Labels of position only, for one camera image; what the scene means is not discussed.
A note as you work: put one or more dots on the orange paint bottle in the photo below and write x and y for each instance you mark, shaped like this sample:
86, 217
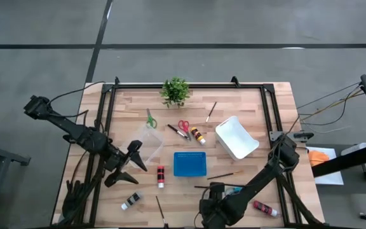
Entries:
160, 176

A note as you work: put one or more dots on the white paper sheet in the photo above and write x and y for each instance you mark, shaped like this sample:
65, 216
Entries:
332, 179

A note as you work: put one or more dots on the orange cloth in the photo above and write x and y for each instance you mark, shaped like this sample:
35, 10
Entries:
318, 158

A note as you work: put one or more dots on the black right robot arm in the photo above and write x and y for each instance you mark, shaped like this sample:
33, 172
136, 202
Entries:
259, 178

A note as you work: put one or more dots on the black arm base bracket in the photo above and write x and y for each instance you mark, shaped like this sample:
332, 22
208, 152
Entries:
67, 138

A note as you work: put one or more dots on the light grey cylinder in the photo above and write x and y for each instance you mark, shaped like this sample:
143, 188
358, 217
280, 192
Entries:
354, 148

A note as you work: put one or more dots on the long thin black paintbrush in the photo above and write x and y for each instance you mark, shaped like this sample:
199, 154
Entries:
202, 187

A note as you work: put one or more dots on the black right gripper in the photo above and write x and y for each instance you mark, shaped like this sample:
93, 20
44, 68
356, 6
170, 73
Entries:
214, 210

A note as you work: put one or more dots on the clear plastic container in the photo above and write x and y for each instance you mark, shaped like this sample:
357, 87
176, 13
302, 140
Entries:
152, 143

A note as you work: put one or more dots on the slim dark paintbrush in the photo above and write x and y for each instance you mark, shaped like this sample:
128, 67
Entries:
211, 111

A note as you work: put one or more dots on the black brush with silver ferrule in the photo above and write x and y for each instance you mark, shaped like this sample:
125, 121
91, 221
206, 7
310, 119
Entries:
174, 129

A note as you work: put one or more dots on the black diagonal beam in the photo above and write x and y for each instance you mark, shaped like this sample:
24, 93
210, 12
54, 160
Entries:
345, 162

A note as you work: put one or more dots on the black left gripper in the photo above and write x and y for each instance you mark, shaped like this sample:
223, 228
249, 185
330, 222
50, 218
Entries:
116, 160

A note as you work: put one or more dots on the black aluminium table frame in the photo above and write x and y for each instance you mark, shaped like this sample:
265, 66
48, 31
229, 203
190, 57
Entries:
189, 86

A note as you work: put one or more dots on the white plastic bin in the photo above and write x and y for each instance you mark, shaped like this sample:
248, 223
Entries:
237, 138

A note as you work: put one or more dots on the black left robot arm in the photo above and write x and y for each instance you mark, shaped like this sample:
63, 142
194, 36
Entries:
75, 128

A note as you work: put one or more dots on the blue plastic basket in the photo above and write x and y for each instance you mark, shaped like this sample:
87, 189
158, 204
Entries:
189, 163

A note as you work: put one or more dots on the grey black paint bottle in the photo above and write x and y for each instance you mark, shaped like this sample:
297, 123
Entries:
131, 200

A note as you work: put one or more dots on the dark red paint bottle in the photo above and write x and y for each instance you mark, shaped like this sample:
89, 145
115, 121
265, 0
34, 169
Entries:
264, 208

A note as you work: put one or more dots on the dark grey side table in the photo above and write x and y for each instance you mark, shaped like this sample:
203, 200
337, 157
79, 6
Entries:
11, 156

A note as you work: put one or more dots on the small green potted plant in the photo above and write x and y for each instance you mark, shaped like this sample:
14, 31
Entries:
175, 92

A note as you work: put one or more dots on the yellow paint bottle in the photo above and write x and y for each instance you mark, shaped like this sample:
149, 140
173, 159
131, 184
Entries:
197, 135

